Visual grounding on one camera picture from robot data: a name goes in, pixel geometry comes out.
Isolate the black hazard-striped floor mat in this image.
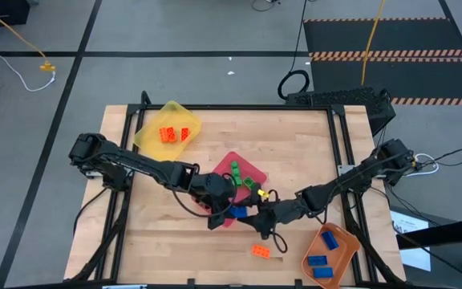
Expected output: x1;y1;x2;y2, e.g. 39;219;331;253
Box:
302;17;462;106

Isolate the black aluminium table frame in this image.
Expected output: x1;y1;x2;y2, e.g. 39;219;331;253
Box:
64;90;407;289

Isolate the white looped cable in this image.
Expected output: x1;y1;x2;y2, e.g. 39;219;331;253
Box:
405;153;440;177

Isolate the thin black cable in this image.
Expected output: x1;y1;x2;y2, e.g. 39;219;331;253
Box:
415;138;462;168

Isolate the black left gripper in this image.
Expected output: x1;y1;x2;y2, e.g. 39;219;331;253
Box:
193;173;245;230

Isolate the yellow cable with plug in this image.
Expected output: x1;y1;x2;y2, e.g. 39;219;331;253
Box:
0;0;56;72

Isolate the orange translucent plastic bin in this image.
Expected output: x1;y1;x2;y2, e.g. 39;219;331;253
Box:
301;222;361;289

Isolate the black coiled floor cable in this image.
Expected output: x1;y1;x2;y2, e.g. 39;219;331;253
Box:
277;0;312;101

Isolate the white paper sheet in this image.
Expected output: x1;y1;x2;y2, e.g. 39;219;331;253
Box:
390;209;432;272

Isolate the pink translucent plastic bin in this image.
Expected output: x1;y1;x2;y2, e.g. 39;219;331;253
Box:
192;151;268;229

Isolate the yellow translucent plastic bin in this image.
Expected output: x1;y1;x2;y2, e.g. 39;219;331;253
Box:
133;100;203;162

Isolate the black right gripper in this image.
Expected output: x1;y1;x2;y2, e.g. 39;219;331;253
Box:
238;190;310;240

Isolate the black floor box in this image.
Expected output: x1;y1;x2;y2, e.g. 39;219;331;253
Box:
0;0;30;30

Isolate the black beam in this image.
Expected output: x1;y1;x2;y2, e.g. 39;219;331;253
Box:
395;215;462;250

